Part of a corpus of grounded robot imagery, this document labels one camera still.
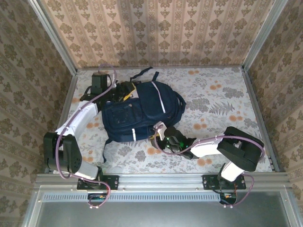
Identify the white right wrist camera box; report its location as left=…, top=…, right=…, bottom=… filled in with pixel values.
left=152, top=121, right=167, bottom=140

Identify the navy blue backpack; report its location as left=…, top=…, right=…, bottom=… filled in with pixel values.
left=101, top=67, right=187, bottom=164

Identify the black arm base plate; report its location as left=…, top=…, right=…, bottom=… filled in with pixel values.
left=202, top=174, right=247, bottom=191
left=77, top=175, right=119, bottom=191

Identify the aluminium frame post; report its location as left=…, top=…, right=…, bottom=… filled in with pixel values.
left=27, top=0, right=78, bottom=74
left=241, top=0, right=290, bottom=71

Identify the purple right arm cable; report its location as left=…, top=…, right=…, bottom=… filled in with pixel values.
left=152, top=126, right=266, bottom=209

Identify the aluminium back rail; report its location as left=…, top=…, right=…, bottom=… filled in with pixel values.
left=77, top=66, right=243, bottom=70

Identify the grey slotted cable duct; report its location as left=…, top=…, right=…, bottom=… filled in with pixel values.
left=39, top=191, right=222, bottom=202

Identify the aluminium side rail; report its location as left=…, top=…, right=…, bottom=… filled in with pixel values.
left=45, top=72, right=79, bottom=175
left=241, top=67, right=284, bottom=172

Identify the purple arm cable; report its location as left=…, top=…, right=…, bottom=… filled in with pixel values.
left=56, top=63, right=118, bottom=209
left=152, top=126, right=266, bottom=209

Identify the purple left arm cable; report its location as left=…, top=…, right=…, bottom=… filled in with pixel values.
left=56, top=63, right=118, bottom=209

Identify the floral print tablecloth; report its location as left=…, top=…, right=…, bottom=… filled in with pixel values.
left=53, top=67, right=272, bottom=175

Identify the aluminium front rail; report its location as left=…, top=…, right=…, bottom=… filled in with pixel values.
left=35, top=173, right=291, bottom=190

